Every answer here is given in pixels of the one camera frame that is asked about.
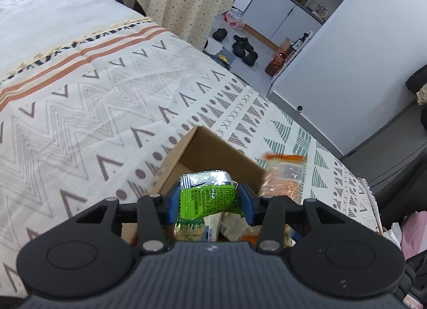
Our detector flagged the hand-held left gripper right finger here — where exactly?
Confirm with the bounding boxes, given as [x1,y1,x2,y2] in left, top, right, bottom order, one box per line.
[238,184,346,253]

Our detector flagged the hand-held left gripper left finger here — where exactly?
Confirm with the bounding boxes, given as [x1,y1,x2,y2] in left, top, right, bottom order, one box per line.
[75,188,182,254]

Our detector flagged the green orange cracker packet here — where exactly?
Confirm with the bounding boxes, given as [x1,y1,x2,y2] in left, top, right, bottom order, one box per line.
[173,217,209,243]

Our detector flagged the light green snack packet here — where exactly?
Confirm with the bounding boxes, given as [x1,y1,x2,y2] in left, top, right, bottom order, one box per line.
[173,169,246,221]

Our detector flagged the orange clear biscuit packet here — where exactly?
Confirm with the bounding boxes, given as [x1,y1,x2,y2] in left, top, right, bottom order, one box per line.
[258,152,308,203]

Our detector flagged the brown cardboard box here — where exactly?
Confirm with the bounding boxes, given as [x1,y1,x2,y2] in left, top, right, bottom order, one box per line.
[121,125,303,249]

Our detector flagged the red bottle on floor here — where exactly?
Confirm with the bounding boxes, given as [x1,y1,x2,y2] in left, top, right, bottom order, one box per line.
[265,46,294,77]

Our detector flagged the white plastic bag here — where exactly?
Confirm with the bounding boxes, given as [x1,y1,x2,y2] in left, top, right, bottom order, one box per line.
[383,222,403,250]

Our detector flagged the pink cloth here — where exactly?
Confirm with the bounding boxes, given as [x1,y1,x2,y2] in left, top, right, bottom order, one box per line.
[400,210,427,260]

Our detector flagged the white wardrobe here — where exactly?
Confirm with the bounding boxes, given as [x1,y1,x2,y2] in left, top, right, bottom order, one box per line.
[268,0,427,160]

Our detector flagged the pack of water bottles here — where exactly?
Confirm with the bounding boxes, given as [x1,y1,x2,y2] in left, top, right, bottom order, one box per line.
[222,9,247,28]

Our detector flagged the white kitchen cabinet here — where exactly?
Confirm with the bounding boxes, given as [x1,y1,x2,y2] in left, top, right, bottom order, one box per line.
[243,0,326,51]

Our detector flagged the black hanging jacket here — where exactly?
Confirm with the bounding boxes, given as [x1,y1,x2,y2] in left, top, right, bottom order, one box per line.
[405,64,427,107]

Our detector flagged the white quilt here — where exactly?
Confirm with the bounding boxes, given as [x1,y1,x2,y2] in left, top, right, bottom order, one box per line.
[0,0,148,83]

